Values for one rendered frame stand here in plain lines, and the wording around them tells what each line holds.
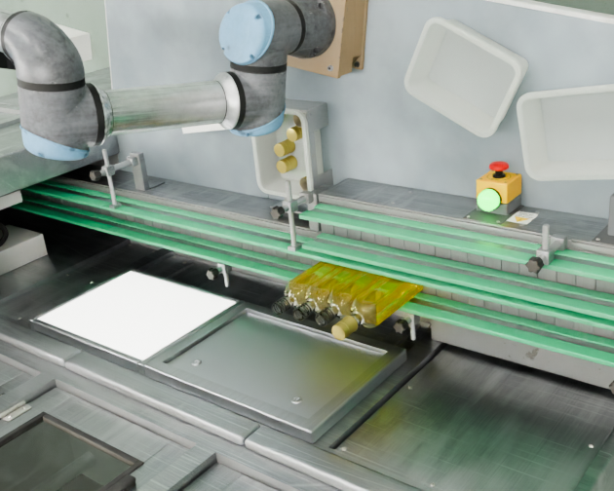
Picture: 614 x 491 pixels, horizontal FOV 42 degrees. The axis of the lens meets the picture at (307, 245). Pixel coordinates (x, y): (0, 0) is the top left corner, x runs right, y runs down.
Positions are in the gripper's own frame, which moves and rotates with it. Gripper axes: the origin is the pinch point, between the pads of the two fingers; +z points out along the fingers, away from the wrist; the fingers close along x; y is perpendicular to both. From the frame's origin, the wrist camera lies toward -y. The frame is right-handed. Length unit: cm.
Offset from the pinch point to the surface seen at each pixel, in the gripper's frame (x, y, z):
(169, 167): 43, -4, 34
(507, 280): 29, -117, 18
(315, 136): 17, -60, 29
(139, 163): 38.2, -4.2, 23.2
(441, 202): 22, -95, 29
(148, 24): 2.5, 1.0, 34.1
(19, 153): 34.8, 18.4, 0.6
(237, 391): 53, -79, -19
